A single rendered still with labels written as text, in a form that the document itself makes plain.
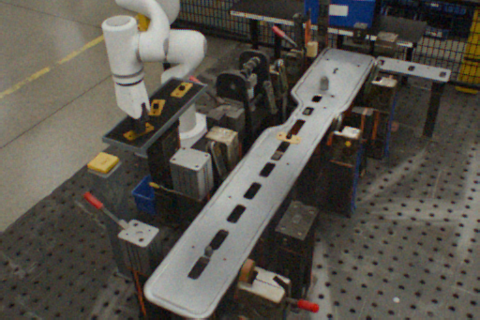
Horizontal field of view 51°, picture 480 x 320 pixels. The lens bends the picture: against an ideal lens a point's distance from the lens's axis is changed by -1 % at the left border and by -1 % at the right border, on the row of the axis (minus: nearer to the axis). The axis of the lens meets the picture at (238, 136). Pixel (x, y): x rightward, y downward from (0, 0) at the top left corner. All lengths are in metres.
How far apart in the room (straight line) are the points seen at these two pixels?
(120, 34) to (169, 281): 0.61
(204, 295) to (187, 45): 0.92
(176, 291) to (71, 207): 0.83
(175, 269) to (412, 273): 0.78
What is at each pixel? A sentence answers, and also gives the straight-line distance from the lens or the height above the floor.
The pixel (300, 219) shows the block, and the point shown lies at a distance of 1.37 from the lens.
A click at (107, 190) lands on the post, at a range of 1.42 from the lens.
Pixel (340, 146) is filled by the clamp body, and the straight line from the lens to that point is 1.67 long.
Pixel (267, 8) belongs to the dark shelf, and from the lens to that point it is 2.52.
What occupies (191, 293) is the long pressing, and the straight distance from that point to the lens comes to 1.26.
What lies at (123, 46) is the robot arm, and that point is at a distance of 1.30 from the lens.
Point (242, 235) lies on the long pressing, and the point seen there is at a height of 1.00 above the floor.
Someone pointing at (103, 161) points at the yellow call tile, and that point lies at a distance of 1.40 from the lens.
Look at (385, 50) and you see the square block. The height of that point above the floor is 1.02.
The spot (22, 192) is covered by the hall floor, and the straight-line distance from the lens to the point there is 3.26.
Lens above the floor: 2.02
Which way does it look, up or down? 37 degrees down
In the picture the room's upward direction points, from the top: 3 degrees counter-clockwise
